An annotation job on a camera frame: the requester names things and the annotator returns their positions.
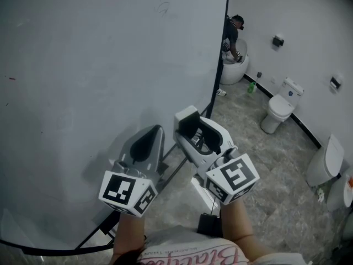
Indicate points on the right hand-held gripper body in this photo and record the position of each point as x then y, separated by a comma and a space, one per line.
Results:
234, 178

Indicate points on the person's left forearm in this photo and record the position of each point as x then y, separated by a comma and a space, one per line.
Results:
128, 236

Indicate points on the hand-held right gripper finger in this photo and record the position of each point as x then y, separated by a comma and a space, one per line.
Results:
197, 159
218, 137

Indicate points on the white toilet with tank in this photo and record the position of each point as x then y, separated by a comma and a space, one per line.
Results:
280, 109

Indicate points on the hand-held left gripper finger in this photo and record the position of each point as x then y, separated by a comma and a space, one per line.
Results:
128, 153
157, 153

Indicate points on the white toilet with orange label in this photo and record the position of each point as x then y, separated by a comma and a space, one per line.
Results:
337, 195

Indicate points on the small black box device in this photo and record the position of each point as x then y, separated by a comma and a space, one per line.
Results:
209, 225

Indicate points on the person's white printed shirt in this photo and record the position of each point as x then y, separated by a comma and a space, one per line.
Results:
207, 250

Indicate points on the white toilet with raised lid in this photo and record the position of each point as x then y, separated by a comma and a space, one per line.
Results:
322, 164

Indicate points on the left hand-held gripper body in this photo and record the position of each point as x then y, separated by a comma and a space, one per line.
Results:
121, 189

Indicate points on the person's right forearm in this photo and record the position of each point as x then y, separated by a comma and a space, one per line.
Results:
237, 225

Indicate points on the black whiteboard stand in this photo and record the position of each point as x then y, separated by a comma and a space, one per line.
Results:
220, 62

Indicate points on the large white whiteboard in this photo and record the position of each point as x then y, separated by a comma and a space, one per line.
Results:
82, 65

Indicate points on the green cleaner bottle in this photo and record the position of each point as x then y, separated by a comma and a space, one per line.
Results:
251, 88

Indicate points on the round white toilet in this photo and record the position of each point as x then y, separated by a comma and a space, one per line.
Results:
234, 73

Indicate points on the black toilet brush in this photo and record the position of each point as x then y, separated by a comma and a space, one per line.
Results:
259, 74

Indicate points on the black wall paper holder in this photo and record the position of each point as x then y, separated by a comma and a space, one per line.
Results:
335, 82
278, 41

